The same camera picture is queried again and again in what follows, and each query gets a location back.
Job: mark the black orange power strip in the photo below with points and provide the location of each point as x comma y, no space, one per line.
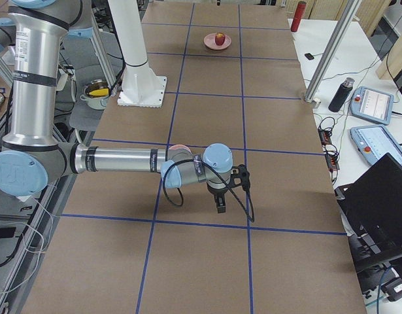
330,151

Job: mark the red bottle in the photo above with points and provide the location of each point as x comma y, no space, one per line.
298,14

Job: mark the far teach pendant tablet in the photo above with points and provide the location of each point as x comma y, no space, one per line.
372,105

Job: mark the pink plate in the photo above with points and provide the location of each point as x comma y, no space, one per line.
209,42

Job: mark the white enamel pot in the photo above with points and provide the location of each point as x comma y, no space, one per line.
96,94

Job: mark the black water bottle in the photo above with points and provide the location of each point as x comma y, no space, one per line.
341,95

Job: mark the red apple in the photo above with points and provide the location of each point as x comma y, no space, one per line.
219,39

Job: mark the near teach pendant tablet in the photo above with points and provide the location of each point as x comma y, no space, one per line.
373,142

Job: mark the aluminium frame post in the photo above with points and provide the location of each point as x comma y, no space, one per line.
339,31

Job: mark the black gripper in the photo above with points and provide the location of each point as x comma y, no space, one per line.
217,194

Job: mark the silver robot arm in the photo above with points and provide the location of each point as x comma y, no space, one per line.
7,33
31,157

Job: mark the small black square device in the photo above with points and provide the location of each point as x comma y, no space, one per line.
308,56

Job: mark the white pedestal column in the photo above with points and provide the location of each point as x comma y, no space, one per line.
140,85

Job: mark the teach pendant tablet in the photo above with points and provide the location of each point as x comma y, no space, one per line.
373,142
372,105

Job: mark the pink bowl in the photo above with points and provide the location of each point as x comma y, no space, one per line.
180,147

